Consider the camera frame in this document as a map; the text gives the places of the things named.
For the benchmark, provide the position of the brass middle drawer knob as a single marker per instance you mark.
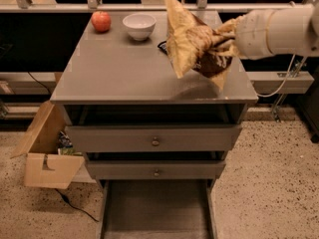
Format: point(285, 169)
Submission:
point(156, 173)

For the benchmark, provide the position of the red apple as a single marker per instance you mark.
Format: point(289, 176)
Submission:
point(101, 21)

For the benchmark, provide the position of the grey wooden drawer cabinet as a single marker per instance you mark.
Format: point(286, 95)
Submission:
point(114, 80)

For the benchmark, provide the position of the brass drawer knob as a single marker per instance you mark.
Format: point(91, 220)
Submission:
point(155, 141)
point(156, 173)

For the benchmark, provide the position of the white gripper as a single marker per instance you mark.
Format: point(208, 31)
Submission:
point(253, 34)

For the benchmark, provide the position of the dark blue snack bar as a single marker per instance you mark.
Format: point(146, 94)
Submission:
point(162, 47)

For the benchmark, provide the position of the grey middle drawer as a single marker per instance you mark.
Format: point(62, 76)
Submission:
point(144, 169)

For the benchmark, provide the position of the white ceramic bowl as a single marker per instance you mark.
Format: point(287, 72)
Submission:
point(139, 26)

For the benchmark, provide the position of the metal railing bar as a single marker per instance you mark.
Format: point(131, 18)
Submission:
point(83, 8)

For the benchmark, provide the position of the brass top drawer knob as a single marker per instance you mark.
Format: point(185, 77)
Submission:
point(155, 141)

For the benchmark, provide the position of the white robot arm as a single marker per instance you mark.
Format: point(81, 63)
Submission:
point(294, 31)

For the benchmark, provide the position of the open cardboard box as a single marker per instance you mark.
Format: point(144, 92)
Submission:
point(44, 166)

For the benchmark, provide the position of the packets inside cardboard box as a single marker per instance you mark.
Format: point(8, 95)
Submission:
point(65, 146)

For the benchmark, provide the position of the grey top drawer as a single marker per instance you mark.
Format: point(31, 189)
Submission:
point(125, 138)

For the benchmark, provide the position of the brown sea salt chip bag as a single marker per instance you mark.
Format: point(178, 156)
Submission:
point(193, 45)

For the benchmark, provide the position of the grey open bottom drawer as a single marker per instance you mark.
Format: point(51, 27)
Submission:
point(157, 209)

